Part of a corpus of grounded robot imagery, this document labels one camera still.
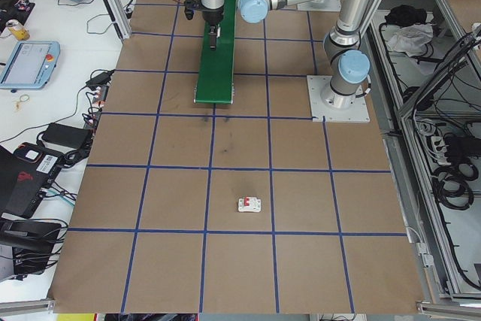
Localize black box in frame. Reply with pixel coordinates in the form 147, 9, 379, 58
445, 135, 475, 161

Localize crumpled black cloth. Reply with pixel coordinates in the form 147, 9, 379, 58
385, 5, 428, 25

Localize white red button switch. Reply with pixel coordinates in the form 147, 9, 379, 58
236, 195, 263, 213

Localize green conveyor belt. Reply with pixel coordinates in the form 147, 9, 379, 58
193, 0, 237, 106

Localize yellow drinks can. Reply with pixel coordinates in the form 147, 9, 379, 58
6, 19, 30, 41

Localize large black power brick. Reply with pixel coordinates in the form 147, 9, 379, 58
39, 122, 94, 149

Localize cable hub with red plugs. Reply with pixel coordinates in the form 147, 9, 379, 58
83, 85, 110, 129

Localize V-shaped metal bar frame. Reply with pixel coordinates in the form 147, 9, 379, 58
366, 0, 481, 301

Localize white square base plate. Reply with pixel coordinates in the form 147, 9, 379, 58
296, 0, 345, 13
307, 74, 371, 125

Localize crumpled white cloth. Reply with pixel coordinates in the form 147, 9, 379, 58
386, 23, 435, 57

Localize black docking device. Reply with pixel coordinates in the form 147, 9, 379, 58
0, 218, 67, 277

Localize aluminium corner rail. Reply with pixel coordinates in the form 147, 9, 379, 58
0, 297, 56, 315
415, 300, 481, 317

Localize white power strip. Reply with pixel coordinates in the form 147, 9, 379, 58
428, 135, 452, 166

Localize black bag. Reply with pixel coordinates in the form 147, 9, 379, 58
0, 0, 37, 35

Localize small black power brick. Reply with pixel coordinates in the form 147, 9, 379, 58
85, 69, 116, 88

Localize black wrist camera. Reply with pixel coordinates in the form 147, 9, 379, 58
183, 0, 203, 21

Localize black red laptop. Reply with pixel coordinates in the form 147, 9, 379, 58
0, 141, 65, 220

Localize black cable coil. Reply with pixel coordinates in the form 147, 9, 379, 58
431, 172, 475, 210

